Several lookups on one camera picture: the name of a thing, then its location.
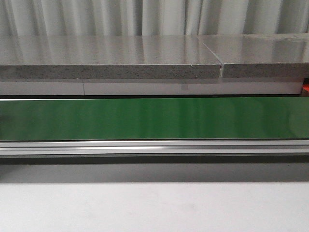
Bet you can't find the grey stone counter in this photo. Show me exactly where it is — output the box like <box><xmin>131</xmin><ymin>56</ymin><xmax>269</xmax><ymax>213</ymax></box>
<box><xmin>0</xmin><ymin>34</ymin><xmax>309</xmax><ymax>96</ymax></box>

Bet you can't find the green conveyor belt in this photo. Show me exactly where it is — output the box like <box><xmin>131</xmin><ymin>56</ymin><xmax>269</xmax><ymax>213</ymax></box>
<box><xmin>0</xmin><ymin>97</ymin><xmax>309</xmax><ymax>141</ymax></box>

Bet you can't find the red plate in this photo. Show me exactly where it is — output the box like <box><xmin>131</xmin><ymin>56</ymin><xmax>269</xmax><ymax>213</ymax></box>
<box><xmin>301</xmin><ymin>84</ymin><xmax>309</xmax><ymax>97</ymax></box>

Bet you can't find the white pleated curtain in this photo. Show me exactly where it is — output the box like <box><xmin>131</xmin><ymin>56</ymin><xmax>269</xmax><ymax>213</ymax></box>
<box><xmin>0</xmin><ymin>0</ymin><xmax>309</xmax><ymax>36</ymax></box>

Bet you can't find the aluminium conveyor frame rail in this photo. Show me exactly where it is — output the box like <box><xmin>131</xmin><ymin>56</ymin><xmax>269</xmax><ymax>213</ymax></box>
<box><xmin>0</xmin><ymin>140</ymin><xmax>309</xmax><ymax>158</ymax></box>

